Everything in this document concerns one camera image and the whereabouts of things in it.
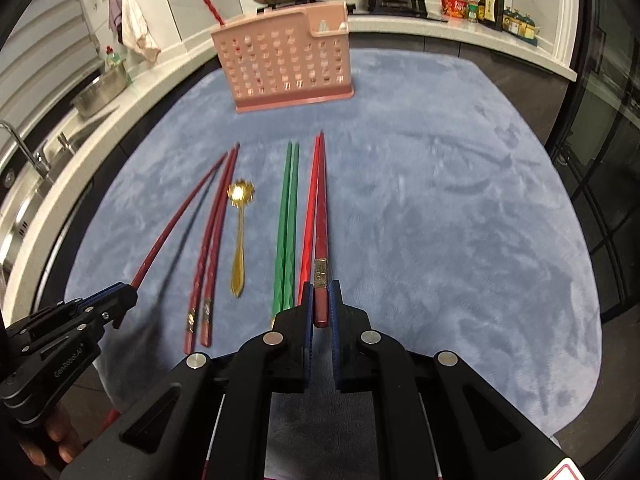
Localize bright red chopstick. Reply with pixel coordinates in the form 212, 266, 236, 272
296, 134, 322, 307

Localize pink perforated utensil holder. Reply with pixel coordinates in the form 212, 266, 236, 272
210, 1, 356, 114

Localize white window blinds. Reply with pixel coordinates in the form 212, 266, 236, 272
0, 0, 108, 128

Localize white hanging towel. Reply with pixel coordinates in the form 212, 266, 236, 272
120, 0, 162, 64

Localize purple hanging cloth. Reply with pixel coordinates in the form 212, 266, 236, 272
107, 0, 125, 44

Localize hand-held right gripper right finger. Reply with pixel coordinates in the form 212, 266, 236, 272
327, 280, 571, 480

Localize steel kitchen sink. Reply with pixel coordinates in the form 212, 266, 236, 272
0, 175, 53, 286

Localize green dish soap bottle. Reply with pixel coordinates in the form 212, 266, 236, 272
104, 45, 132, 86

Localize chrome sink faucet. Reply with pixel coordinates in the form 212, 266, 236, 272
0, 120, 54, 184

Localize black gas stove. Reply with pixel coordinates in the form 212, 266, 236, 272
255, 0, 431, 19

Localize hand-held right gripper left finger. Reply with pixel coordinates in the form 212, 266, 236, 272
62, 282, 316, 480

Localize dark red gold-band chopstick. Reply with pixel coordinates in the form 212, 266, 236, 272
312, 131, 331, 328
199, 142, 242, 347

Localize dark red chopsticks pair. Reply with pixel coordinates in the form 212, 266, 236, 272
182, 147, 235, 354

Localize blue-grey plush mat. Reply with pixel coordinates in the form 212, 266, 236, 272
65, 47, 603, 478

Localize dark soy sauce bottle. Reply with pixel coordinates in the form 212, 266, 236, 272
479, 0, 506, 31

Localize person's left hand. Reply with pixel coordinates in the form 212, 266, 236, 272
21, 401, 84, 472

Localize steel colander bowl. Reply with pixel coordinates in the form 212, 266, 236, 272
71, 65, 129, 120

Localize seasoning jar set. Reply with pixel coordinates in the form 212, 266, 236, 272
502, 7, 542, 44

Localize dark glass door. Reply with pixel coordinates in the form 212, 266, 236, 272
545, 0, 640, 313

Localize gold spoon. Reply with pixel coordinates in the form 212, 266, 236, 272
227, 178, 256, 298

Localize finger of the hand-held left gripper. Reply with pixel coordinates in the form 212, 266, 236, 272
74, 282, 138, 312
81, 296, 139, 331

